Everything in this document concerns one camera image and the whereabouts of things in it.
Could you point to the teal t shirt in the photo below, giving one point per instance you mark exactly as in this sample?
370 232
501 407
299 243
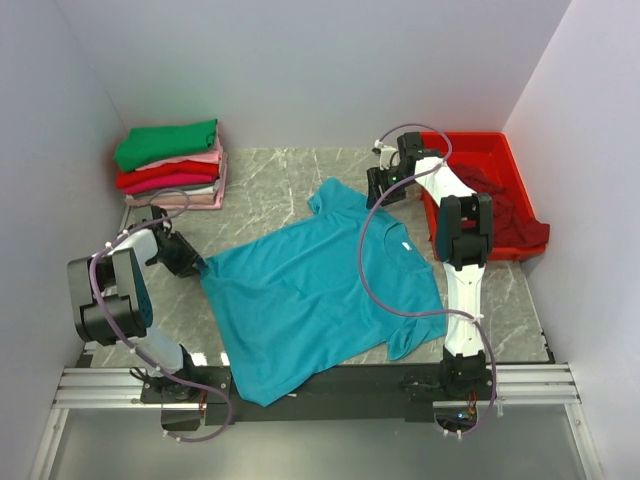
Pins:
318 292

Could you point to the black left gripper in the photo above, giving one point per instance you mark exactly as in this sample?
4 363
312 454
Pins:
183 267

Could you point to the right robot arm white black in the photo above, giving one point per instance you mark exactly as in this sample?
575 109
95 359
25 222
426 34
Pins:
464 240

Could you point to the dark red t shirt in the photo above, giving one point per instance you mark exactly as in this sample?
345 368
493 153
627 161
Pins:
509 230

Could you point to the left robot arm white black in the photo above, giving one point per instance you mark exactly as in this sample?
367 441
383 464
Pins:
111 304

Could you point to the aluminium frame rail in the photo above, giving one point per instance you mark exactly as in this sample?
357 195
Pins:
99 429

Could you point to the red folded t shirt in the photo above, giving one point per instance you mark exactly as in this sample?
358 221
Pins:
127 179

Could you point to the red plastic bin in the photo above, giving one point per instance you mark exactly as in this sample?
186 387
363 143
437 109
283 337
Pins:
489 153

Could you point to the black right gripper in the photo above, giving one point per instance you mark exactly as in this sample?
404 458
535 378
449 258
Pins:
375 178

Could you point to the green folded t shirt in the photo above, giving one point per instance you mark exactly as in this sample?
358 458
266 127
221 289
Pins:
146 145

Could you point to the grey white folded t shirt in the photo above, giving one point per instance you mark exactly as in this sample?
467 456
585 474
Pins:
195 189

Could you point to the magenta folded t shirt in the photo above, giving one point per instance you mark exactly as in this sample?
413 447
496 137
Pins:
169 181

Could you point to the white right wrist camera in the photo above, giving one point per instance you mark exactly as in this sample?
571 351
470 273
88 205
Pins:
385 153

